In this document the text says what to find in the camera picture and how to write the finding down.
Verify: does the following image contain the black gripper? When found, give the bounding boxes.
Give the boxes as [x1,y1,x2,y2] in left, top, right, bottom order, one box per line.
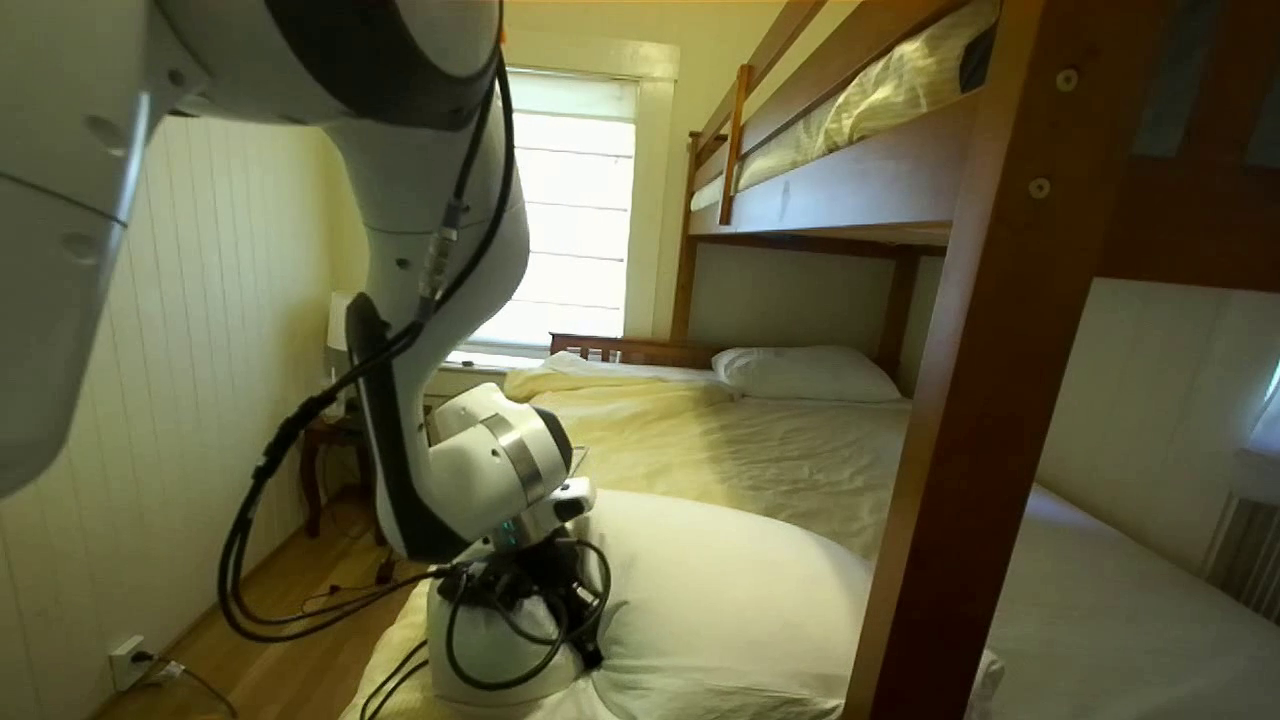
[528,586,618,673]

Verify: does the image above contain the large white pillow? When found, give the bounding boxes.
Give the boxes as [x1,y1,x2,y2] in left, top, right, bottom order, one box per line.
[422,485,878,720]

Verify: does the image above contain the small white pillow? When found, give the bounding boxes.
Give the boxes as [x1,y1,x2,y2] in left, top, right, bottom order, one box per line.
[708,346,908,408]

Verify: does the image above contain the yellow bed blanket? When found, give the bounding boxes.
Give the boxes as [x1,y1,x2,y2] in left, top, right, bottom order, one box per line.
[341,365,917,720]

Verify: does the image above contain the dark wooden nightstand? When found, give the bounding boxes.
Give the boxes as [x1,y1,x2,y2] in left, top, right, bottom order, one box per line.
[295,406,381,546]

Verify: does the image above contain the window with white blinds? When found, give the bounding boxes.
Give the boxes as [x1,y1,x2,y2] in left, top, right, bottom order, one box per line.
[456,67,650,360]

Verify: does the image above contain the white bed sheet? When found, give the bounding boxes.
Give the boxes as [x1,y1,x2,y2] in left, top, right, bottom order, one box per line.
[964,481,1280,720]

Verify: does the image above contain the white bunk mattress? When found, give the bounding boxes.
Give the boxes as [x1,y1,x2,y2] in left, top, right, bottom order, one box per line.
[690,0,1008,216]

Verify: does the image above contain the white radiator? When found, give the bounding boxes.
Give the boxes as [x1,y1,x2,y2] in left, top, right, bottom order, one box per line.
[1202,491,1280,633]

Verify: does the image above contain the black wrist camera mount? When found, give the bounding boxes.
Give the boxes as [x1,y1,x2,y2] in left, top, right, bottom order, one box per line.
[435,535,609,613]

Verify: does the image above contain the black cables under pillow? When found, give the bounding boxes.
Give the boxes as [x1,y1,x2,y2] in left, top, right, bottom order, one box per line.
[352,640,435,720]

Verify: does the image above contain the white power cord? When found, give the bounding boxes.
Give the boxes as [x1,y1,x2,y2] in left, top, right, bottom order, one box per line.
[140,658,245,720]

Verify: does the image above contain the white wall outlet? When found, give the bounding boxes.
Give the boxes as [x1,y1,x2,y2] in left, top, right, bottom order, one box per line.
[104,633,160,693]

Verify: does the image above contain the wooden bunk bed frame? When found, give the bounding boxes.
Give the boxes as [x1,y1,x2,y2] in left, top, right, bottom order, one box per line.
[544,0,1280,720]

